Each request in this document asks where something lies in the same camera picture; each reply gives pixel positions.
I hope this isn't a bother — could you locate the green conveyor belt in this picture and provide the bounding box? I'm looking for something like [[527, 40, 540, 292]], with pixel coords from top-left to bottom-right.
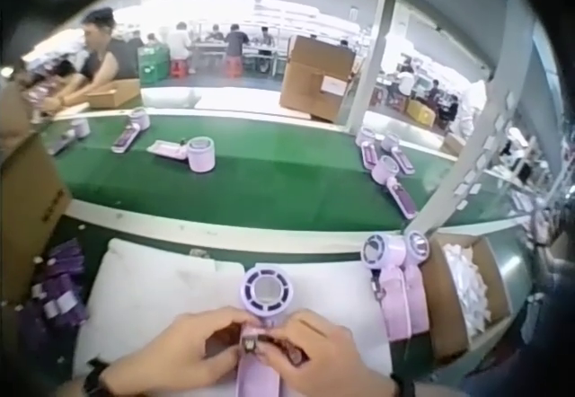
[[48, 112, 460, 233]]

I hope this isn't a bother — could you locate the stack of large cardboard cartons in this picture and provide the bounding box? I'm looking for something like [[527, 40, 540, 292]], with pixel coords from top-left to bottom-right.
[[279, 34, 357, 123]]

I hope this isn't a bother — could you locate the purple handheld fan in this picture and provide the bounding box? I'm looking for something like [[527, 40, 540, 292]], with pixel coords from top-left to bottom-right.
[[234, 262, 298, 397], [355, 126, 382, 172], [381, 132, 418, 175], [46, 116, 92, 156], [146, 136, 217, 174], [111, 108, 150, 154], [361, 234, 412, 342], [370, 154, 418, 219], [402, 229, 431, 334]]

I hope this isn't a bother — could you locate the pile of purple packets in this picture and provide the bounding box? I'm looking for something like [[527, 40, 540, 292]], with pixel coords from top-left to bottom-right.
[[17, 238, 93, 342]]

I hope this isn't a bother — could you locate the person's right hand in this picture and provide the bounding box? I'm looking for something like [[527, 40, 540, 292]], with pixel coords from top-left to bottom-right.
[[261, 309, 402, 397]]

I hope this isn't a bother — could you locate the open shallow cardboard box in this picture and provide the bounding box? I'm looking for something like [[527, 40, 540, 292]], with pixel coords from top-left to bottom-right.
[[82, 77, 143, 110]]

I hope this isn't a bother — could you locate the large brown cardboard box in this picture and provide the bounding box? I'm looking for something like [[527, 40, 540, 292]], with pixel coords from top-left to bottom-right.
[[0, 130, 74, 304]]

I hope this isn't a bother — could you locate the black wrist band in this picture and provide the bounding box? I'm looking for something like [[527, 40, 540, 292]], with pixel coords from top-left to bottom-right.
[[82, 357, 114, 397], [389, 371, 418, 397]]

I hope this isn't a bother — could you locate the white foam sheet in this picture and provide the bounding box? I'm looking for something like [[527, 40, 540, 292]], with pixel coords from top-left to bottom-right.
[[142, 87, 202, 110]]

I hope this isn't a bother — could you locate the shelf rack with goods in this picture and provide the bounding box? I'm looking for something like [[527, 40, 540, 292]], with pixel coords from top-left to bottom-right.
[[482, 120, 575, 254]]

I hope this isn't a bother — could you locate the white frame post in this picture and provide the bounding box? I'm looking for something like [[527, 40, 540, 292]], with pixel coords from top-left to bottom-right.
[[442, 0, 547, 218]]

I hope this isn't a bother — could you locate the person's left hand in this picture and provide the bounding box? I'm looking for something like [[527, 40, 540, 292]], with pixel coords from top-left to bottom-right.
[[101, 304, 253, 397]]

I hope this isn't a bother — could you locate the cardboard box of white packets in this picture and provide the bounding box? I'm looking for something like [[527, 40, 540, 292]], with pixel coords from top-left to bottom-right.
[[420, 234, 514, 363]]

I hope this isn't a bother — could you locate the stack of green crates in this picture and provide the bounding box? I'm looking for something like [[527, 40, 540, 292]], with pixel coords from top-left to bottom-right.
[[136, 45, 172, 86]]

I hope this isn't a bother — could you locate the yellow cardboard box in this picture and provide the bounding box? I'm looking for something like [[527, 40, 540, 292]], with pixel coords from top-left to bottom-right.
[[405, 100, 438, 128]]

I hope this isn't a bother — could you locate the white foam pad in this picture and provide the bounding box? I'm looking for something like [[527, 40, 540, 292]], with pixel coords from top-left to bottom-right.
[[72, 236, 393, 397]]

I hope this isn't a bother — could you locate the dark lanyard strap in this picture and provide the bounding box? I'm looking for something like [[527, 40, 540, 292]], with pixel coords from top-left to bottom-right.
[[204, 328, 307, 367]]

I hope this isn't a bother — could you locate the small brown cardboard box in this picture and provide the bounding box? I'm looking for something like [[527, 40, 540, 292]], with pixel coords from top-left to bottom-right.
[[441, 132, 467, 156]]

